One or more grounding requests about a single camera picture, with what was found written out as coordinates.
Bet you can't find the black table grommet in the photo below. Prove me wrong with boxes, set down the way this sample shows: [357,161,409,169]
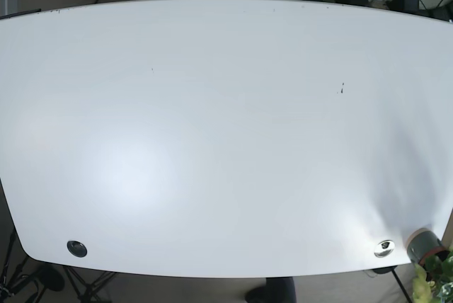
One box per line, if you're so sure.
[67,240,88,258]

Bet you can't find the silver table grommet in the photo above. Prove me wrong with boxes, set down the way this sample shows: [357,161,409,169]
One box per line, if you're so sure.
[374,240,395,258]

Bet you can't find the grey plant pot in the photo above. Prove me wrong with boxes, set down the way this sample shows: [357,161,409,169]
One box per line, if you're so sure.
[406,228,449,266]

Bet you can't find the green potted plant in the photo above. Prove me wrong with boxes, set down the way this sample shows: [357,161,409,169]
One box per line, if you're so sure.
[412,251,452,303]

